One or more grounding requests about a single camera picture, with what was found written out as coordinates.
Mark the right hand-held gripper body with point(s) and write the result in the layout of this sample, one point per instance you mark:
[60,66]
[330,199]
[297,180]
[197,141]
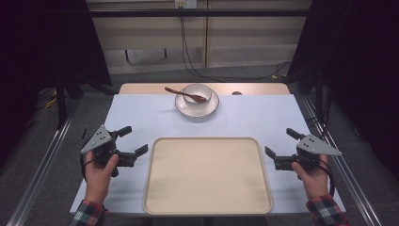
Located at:
[309,150]

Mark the white wall socket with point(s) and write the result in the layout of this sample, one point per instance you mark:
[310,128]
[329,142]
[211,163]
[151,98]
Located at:
[185,3]

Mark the brown wooden spoon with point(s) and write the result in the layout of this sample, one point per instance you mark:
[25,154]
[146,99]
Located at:
[186,94]

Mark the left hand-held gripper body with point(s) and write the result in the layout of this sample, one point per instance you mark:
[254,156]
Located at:
[100,142]

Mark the person's right hand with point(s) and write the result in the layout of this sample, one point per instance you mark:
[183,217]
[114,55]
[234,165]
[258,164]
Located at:
[309,180]

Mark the white bowl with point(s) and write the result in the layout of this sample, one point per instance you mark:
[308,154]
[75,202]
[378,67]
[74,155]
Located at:
[197,93]

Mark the white plate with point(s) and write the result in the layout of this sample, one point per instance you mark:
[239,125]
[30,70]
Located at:
[197,108]

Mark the person's left hand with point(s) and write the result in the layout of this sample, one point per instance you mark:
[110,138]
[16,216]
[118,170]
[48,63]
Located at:
[98,179]

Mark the white table mat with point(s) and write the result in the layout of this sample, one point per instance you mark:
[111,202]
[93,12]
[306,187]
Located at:
[141,116]

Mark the aluminium rail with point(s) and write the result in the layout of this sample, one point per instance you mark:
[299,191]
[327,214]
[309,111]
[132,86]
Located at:
[342,163]
[37,175]

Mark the black metal stand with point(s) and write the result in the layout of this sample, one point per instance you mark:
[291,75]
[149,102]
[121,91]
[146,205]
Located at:
[62,100]
[318,97]

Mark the beige tray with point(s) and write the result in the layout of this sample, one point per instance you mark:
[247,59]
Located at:
[207,175]

